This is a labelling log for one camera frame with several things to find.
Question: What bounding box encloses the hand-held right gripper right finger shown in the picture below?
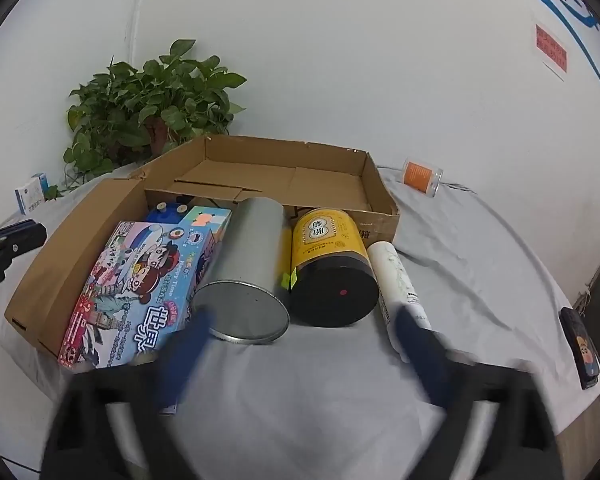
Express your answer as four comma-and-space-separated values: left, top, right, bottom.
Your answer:
397, 305, 566, 480

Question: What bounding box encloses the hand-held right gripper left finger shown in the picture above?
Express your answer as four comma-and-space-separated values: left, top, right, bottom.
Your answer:
42, 307, 218, 480

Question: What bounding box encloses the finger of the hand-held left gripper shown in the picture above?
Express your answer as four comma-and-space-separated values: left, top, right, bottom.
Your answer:
0, 219, 48, 262

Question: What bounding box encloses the brown cardboard box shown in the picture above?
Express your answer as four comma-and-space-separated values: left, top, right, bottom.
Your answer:
5, 134, 401, 358

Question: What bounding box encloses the small blue white carton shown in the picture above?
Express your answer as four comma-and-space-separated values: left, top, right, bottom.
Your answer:
14, 172, 51, 211

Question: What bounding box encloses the white cylindrical bottle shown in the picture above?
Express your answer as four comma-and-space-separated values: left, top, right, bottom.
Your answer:
367, 241, 433, 361

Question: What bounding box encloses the cartoon printed game box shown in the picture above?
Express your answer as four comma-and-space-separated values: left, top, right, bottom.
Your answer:
57, 220, 218, 373

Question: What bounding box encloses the grey table cloth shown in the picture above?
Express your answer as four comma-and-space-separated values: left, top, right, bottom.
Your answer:
0, 160, 600, 480

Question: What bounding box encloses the silver metal tin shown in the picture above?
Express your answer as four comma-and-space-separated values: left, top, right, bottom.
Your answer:
190, 197, 291, 346

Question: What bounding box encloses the dark phone case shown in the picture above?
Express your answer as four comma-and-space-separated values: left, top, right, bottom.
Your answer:
559, 306, 600, 391

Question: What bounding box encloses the yellow canister with black lid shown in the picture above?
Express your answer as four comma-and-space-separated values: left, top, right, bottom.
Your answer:
289, 208, 380, 328

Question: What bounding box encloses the clear jar with orange label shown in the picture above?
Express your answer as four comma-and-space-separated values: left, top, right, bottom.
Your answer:
402, 158, 444, 196

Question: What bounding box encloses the green potted plant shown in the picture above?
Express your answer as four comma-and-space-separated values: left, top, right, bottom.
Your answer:
45, 39, 248, 198

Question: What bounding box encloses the black cable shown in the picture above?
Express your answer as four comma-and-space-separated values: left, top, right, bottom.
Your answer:
0, 457, 43, 473

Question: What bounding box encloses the red wall notice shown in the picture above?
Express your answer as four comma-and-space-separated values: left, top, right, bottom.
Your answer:
534, 24, 568, 81

